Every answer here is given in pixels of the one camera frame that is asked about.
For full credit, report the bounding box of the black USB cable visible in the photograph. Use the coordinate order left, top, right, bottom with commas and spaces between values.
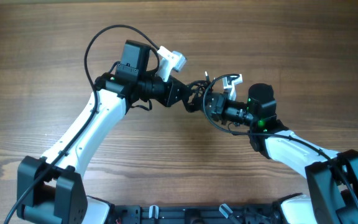
183, 71, 217, 113

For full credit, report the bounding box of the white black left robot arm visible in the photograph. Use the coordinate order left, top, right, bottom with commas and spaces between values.
16, 40, 191, 223

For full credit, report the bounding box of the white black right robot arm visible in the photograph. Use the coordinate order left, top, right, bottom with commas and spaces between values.
202, 83, 358, 223

